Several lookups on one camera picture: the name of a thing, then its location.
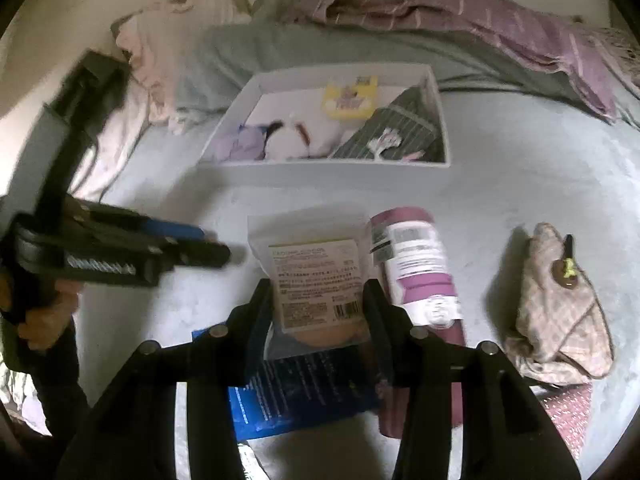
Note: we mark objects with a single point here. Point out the white green packet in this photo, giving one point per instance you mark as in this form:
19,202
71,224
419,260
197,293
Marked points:
252,462

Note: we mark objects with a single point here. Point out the blue printed packet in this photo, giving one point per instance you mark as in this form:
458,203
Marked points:
305,390

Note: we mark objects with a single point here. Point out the person's left hand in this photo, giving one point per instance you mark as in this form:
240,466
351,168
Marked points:
47,320

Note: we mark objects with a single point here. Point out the beige checked pouch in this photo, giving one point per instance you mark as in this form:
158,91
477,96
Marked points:
555,310

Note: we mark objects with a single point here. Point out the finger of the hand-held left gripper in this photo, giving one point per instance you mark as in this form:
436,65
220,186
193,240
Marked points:
175,231
200,256

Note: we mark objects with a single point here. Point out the purple pump bottle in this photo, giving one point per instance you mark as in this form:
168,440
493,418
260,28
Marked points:
415,260

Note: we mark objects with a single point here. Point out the white cardboard box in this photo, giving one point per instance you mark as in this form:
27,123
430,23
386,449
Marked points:
310,162

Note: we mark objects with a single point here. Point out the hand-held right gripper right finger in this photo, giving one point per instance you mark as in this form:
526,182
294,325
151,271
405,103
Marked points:
377,325

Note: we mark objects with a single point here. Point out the clear plastic packet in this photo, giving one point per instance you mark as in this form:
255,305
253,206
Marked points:
315,270

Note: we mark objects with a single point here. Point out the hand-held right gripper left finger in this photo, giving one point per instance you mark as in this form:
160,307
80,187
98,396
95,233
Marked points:
257,325

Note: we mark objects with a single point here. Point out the pink ruffled pillow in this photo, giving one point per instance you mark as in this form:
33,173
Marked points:
160,45

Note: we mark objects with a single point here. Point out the white plush dog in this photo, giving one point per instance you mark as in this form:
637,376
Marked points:
310,140

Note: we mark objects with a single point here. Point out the white patterned cloth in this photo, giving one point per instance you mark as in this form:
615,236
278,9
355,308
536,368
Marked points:
617,75

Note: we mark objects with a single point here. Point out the grey blanket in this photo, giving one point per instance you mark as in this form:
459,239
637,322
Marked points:
300,45

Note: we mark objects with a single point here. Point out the pink dotted cloth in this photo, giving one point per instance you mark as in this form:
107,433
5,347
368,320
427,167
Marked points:
567,420

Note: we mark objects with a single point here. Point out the purple striped blanket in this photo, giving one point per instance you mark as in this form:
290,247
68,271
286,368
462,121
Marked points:
475,25

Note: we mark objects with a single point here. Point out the pink floral pillow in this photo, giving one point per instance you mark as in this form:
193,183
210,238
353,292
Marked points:
110,150

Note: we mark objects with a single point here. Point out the yellow white tissue pack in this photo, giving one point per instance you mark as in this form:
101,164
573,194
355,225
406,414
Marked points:
350,100

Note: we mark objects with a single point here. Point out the person's left forearm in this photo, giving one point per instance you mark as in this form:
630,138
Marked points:
60,385

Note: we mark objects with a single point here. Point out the green plaid pouch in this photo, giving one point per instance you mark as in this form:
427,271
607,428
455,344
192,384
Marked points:
400,120

